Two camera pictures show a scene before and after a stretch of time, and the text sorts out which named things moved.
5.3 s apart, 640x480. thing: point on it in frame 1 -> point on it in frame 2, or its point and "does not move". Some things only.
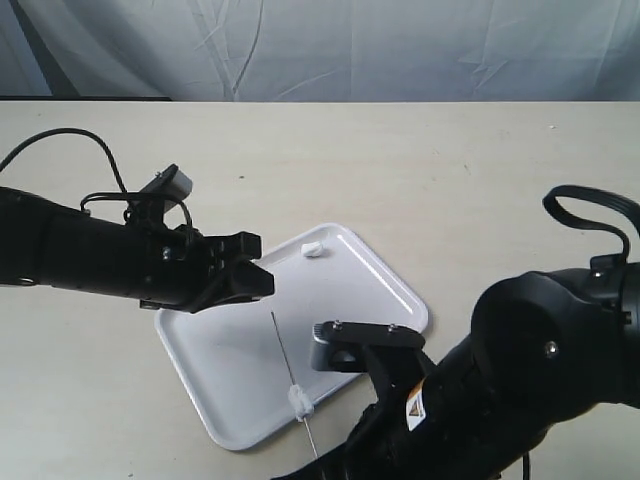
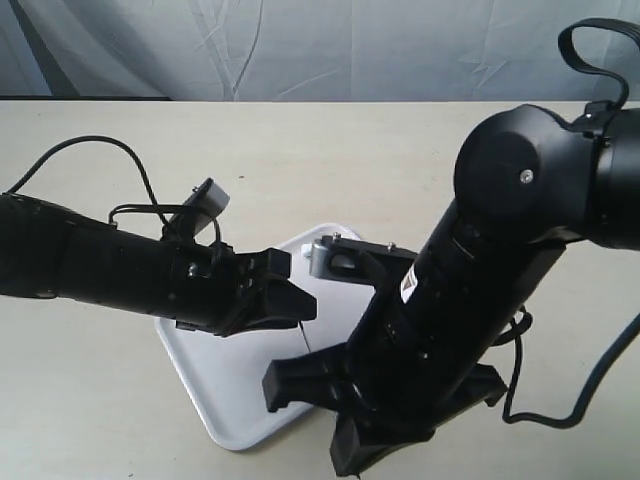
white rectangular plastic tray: [248, 363] does not move
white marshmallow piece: [312, 249] does not move
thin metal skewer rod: [293, 382] -> [304, 335]
